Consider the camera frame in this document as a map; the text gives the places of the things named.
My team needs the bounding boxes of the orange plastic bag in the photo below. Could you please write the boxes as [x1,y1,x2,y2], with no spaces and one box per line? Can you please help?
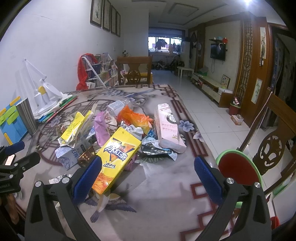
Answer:
[117,105,154,135]

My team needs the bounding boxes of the yellow wrapper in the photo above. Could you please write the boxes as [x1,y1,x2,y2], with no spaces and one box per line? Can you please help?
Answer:
[58,110,94,148]

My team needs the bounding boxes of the coloured pencils bundle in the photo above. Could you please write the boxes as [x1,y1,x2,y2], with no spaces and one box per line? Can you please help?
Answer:
[37,96,78,123]

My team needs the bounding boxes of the wooden chair beside bin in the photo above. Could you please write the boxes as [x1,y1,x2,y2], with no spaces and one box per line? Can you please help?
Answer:
[235,87,296,195]

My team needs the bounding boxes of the pink toothpaste box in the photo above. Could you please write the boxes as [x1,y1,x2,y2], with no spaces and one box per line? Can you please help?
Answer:
[154,103,187,154]

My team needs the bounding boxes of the wall mounted television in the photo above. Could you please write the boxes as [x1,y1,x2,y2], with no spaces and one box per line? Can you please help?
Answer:
[210,43,226,61]

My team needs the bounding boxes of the stack of books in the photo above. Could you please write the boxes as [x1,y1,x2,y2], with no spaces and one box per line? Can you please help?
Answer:
[16,98,38,136]

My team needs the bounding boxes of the white magazine rack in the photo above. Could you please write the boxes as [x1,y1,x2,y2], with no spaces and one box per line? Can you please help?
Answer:
[81,52,119,89]

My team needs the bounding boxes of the white desk lamp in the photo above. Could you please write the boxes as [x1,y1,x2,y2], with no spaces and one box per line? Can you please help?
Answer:
[23,58,72,119]

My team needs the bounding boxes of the white blue milk carton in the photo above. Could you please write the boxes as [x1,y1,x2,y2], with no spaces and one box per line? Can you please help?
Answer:
[55,140,92,170]

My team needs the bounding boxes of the tissue box on floor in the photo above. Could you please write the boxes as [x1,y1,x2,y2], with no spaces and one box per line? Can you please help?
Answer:
[231,114,244,126]

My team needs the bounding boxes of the pink snack bag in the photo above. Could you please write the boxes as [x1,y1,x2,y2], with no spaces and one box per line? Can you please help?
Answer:
[94,111,110,147]

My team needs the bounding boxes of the white paper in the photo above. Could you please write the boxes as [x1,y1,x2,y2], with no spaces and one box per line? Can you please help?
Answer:
[120,121,144,141]

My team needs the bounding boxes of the crushed clear plastic bottle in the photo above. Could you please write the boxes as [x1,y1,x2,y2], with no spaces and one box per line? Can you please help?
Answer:
[106,98,133,117]

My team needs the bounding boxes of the red flower pot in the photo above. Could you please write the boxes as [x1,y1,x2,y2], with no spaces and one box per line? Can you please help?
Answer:
[229,97,240,115]

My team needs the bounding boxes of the white tv cabinet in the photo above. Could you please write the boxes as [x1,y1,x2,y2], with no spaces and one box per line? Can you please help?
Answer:
[191,73,233,108]

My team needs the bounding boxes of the yellow ice tea carton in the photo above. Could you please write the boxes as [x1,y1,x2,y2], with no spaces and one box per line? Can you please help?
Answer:
[92,127,142,195]

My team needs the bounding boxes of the framed pictures on wall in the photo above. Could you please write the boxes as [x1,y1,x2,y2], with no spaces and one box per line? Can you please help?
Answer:
[90,0,121,37]

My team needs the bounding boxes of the red cloth on rack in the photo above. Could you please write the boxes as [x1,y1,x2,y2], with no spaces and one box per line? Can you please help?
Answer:
[76,53,98,91]

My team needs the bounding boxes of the small white table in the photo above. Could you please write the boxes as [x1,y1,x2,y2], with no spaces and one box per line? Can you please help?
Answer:
[177,66,194,78]

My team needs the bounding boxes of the silver blue foil wrapper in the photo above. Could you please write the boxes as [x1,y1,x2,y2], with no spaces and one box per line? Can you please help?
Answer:
[141,136,178,161]

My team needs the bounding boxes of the blue yellow book holder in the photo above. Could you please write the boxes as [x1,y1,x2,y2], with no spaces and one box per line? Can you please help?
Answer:
[0,96,28,145]

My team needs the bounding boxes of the framed picture on cabinet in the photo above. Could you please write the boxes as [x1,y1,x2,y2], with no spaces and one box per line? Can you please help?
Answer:
[221,75,230,89]

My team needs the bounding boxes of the red green trash bin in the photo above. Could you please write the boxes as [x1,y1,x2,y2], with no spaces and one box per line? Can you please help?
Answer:
[216,150,262,186]

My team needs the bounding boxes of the dark brown cigarette pack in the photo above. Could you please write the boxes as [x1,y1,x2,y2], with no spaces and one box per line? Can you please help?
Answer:
[78,146,96,167]

